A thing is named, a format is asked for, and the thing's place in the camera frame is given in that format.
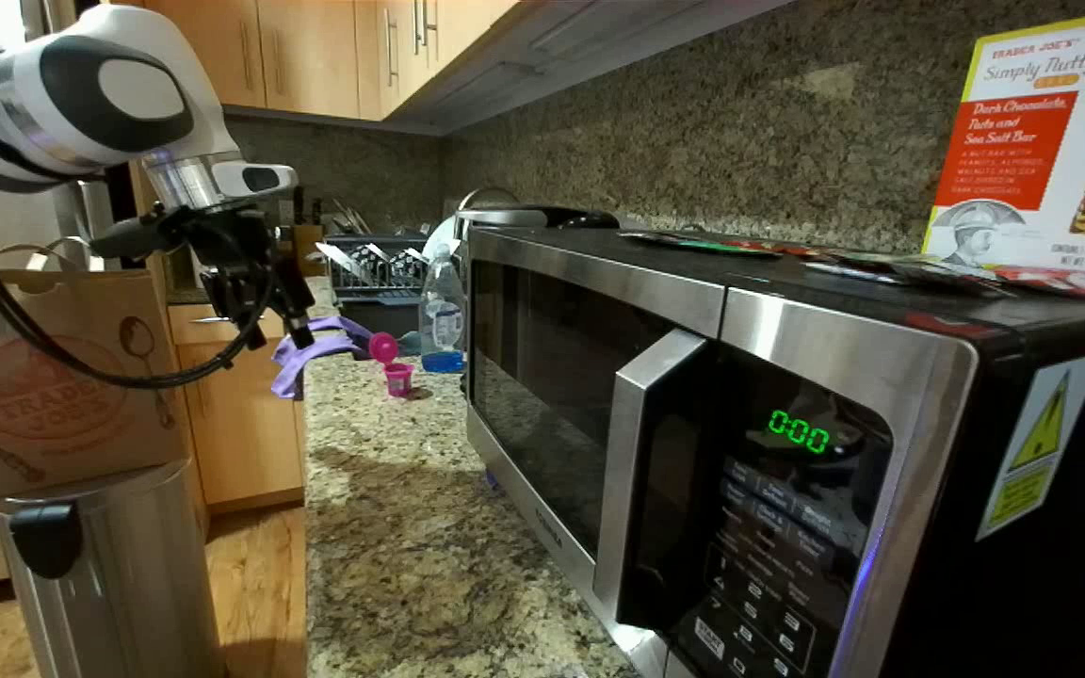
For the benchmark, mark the stainless steel microwave oven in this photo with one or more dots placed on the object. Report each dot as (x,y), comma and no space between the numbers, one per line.
(756,470)

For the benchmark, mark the stainless steel trash can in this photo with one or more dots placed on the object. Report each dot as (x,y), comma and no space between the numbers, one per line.
(113,578)

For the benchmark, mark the clear plastic water bottle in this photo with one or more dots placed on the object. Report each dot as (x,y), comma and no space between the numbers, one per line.
(441,321)

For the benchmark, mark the dish rack with dishes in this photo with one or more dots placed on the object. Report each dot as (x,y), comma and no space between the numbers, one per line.
(376,268)

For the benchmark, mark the purple cloth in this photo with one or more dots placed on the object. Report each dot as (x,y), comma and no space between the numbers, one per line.
(328,338)

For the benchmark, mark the wooden upper cabinets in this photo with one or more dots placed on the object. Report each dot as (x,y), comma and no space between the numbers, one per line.
(328,57)

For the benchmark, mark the flat packets on microwave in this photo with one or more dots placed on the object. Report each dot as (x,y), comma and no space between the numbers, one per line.
(874,265)

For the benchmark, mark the Trader Joe's snack box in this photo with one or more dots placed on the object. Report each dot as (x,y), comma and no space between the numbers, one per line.
(1011,191)

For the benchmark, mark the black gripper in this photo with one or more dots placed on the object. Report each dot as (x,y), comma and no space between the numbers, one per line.
(251,268)

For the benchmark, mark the pink plastic cup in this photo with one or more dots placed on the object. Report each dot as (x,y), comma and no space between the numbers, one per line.
(398,373)

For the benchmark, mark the wooden lower cabinet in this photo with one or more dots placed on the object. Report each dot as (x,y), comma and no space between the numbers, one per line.
(242,434)

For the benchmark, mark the brown paper grocery bag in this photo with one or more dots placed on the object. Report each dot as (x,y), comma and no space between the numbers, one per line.
(57,423)

